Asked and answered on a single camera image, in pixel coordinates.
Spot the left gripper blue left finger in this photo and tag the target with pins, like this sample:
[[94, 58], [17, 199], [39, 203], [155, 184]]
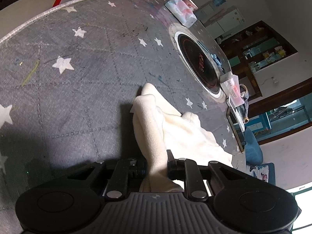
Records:
[[126, 178]]

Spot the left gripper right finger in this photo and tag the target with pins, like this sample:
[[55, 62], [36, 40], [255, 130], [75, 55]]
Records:
[[187, 170]]

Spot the cream white garment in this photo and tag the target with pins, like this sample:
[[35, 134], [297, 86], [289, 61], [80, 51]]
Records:
[[159, 127]]

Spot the blue sofa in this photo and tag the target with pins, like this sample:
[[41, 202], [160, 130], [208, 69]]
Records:
[[254, 155]]

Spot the patterned cushion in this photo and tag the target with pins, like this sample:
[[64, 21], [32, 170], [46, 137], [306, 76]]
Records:
[[260, 172]]

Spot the blue crumpled clothing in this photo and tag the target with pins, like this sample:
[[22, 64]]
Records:
[[245, 107]]

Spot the pink white tissue box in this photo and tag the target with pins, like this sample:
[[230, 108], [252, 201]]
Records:
[[230, 85]]

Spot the round black induction cooktop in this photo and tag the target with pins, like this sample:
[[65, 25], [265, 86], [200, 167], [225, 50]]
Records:
[[199, 64]]

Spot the blue small clip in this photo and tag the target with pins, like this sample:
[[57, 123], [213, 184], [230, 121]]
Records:
[[214, 56]]

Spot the dark wooden side table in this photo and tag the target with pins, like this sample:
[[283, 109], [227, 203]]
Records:
[[234, 48]]

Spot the water dispenser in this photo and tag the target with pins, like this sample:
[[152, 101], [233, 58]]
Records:
[[208, 9]]

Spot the white refrigerator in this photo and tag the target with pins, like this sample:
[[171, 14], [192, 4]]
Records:
[[224, 21]]

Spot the soft tissue pack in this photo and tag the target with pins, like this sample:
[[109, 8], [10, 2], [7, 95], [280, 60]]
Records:
[[182, 12]]

